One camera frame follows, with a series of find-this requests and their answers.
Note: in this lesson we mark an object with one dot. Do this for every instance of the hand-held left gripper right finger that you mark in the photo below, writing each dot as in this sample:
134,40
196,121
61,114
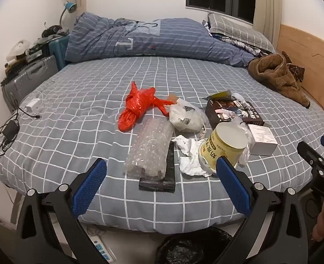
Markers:
233,187

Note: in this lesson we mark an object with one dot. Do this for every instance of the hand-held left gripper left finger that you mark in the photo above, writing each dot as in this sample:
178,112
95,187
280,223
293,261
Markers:
89,189

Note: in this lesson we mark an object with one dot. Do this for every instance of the yellow round can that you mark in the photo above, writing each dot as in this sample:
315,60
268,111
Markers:
222,143

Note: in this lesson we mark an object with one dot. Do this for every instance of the white paper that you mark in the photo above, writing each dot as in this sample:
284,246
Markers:
189,165

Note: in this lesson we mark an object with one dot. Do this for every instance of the small white box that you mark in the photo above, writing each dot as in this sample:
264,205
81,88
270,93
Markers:
261,143

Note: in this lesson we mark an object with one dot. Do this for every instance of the clear plastic bag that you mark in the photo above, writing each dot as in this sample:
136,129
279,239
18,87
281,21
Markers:
247,139

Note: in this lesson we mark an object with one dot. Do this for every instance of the black foil packet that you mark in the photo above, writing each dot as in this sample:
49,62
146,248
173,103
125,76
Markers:
169,170

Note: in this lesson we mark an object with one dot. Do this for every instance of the brown printed carton box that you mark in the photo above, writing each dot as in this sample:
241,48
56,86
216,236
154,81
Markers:
217,115

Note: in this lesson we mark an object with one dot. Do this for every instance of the clear bubble wrap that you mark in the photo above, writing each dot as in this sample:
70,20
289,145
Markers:
148,145

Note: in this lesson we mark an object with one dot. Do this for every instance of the bin with black bag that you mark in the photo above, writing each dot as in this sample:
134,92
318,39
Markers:
184,247

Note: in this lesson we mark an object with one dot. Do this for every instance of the torn foil snack wrapper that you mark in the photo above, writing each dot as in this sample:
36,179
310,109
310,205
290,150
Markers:
219,95

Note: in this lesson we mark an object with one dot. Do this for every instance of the red plastic bag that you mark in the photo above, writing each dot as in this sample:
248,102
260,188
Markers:
134,104

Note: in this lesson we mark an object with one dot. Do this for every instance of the small cardboard piece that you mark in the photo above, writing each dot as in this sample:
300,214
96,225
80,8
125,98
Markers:
171,98

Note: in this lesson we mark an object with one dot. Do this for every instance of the white power strip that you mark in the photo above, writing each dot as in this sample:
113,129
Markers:
101,249

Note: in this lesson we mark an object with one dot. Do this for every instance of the brown fleece garment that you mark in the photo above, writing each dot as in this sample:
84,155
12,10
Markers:
274,74

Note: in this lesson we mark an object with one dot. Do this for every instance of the grey checked bed sheet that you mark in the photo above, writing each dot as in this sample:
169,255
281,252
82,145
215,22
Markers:
82,101

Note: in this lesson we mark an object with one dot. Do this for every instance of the wooden headboard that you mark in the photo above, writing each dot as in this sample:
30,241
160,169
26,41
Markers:
310,49

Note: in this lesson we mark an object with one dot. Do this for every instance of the black power adapter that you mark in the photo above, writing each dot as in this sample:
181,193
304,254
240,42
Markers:
11,129

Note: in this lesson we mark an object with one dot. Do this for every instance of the dark patterned cloth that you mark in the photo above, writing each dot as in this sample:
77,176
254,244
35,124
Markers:
247,46

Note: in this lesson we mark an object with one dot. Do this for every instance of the grey hard suitcase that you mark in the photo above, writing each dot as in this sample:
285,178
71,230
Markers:
32,74

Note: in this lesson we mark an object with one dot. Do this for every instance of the grey checked pillow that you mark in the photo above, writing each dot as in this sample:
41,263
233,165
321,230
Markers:
233,30

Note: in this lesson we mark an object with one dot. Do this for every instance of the white round appliance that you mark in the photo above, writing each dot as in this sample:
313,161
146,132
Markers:
19,49

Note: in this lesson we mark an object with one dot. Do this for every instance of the small black device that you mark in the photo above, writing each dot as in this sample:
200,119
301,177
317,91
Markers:
52,30

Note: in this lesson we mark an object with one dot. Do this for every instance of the blue striped duvet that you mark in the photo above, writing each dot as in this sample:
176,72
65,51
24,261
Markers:
164,38

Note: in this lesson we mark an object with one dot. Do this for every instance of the blue desk lamp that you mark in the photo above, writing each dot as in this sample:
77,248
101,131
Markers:
69,6

